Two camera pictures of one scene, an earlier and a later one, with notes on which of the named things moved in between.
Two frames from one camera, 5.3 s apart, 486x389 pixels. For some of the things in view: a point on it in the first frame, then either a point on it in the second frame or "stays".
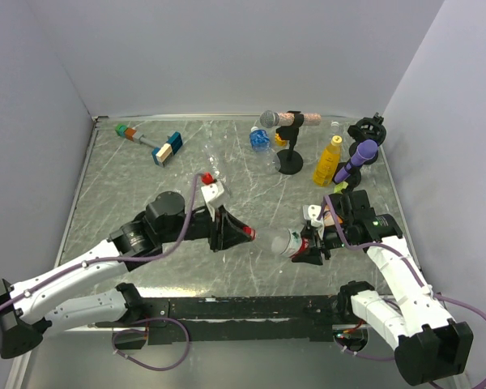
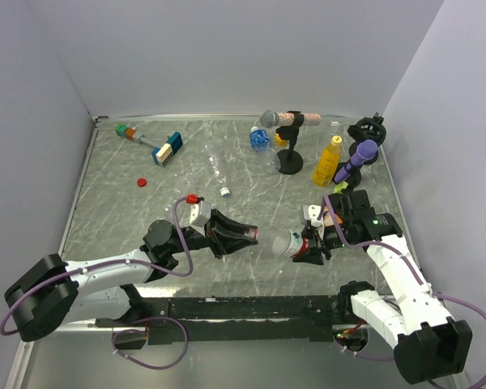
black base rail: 306,318 stays
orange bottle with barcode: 328,217 stays
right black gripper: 312,257 stays
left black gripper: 219,239 -> 223,245
